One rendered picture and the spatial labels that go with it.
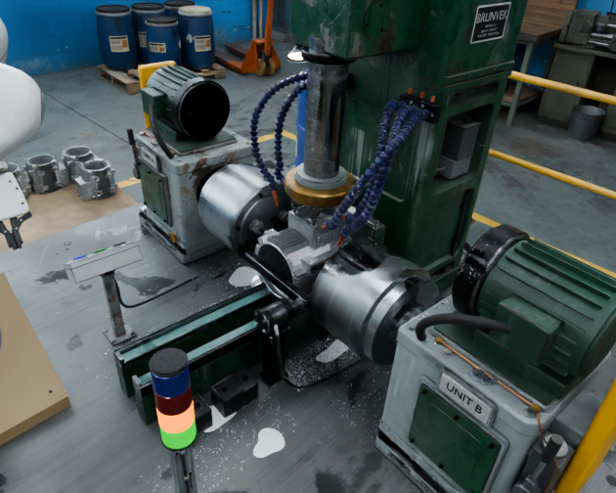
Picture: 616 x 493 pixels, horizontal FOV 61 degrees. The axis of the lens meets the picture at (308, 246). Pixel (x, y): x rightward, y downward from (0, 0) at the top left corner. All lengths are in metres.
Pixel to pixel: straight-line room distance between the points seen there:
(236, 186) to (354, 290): 0.51
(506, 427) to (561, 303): 0.23
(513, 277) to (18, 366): 1.07
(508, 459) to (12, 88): 0.98
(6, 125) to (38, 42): 5.95
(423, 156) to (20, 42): 5.84
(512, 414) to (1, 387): 1.06
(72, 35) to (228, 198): 5.62
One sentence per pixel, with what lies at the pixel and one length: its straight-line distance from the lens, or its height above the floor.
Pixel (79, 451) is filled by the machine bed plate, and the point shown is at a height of 0.80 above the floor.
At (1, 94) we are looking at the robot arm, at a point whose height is 1.58.
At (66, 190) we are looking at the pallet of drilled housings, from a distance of 3.80.
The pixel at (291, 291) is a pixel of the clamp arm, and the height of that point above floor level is 1.03.
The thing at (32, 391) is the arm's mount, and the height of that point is 0.87.
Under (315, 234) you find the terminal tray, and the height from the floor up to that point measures 1.12.
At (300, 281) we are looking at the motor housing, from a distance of 1.31.
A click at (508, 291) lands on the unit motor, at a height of 1.31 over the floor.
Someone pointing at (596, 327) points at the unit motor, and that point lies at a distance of 0.89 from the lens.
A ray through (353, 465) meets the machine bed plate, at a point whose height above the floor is 0.80.
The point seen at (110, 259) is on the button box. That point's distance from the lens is 1.38.
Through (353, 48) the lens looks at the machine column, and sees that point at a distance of 1.13.
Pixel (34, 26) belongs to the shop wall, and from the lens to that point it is 6.80.
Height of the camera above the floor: 1.83
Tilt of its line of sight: 34 degrees down
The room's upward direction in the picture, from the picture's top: 3 degrees clockwise
